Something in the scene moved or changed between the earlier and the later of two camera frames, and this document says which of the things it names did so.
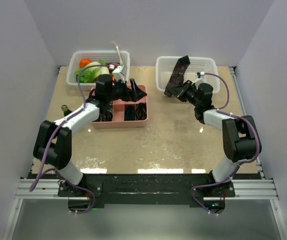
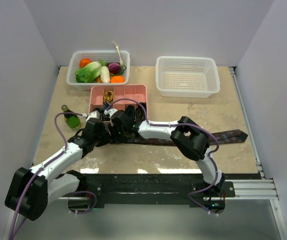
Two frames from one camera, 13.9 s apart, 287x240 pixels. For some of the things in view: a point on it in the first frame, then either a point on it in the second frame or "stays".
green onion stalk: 118,52 stays
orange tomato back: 84,61 stays
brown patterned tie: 177,75 -> 212,138
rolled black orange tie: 141,111 stays
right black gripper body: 189,94 -> 119,134
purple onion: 112,65 stays
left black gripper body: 115,94 -> 103,138
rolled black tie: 130,113 stays
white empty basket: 165,66 stays
